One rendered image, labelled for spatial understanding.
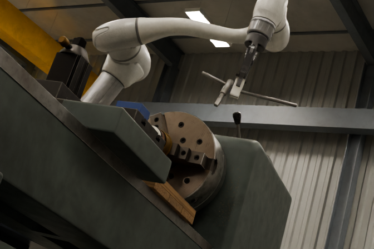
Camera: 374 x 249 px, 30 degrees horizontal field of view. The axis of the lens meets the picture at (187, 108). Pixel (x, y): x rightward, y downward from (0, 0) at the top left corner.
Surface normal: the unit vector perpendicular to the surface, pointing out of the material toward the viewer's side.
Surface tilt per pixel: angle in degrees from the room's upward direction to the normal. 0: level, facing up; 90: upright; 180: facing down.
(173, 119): 90
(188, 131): 90
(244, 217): 90
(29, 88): 90
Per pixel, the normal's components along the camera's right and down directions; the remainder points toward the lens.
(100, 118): -0.33, -0.44
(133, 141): 0.90, 0.12
